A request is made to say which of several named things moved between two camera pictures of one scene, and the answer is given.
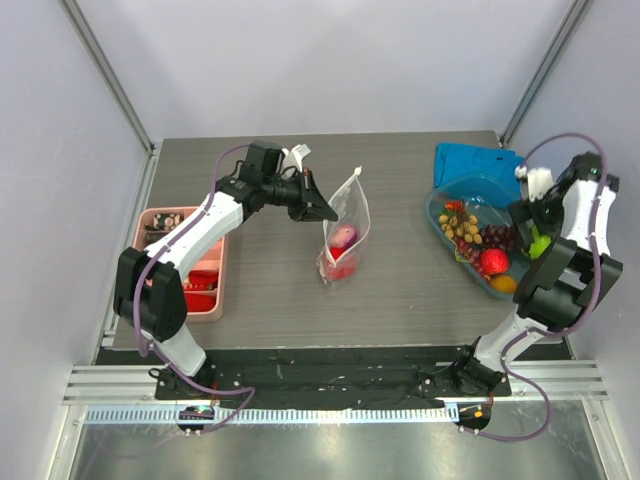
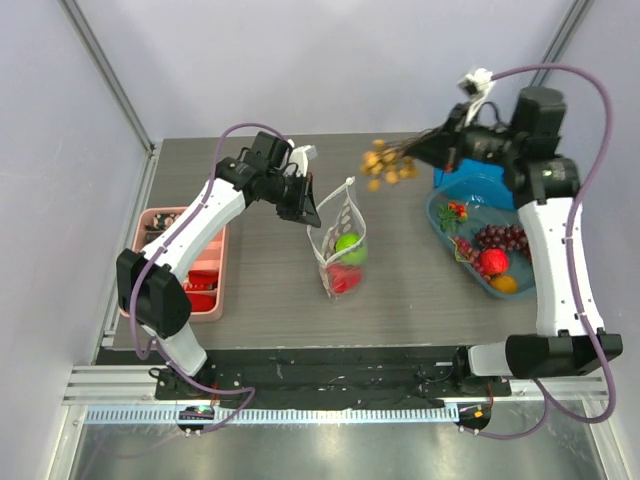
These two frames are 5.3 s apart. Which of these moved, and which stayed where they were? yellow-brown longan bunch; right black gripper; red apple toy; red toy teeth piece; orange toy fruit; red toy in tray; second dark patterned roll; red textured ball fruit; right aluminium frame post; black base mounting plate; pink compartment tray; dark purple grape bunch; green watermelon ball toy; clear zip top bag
Moved: clear zip top bag; yellow-brown longan bunch; red apple toy; green watermelon ball toy; right black gripper
Stayed: dark purple grape bunch; red textured ball fruit; right aluminium frame post; red toy in tray; red toy teeth piece; pink compartment tray; black base mounting plate; orange toy fruit; second dark patterned roll
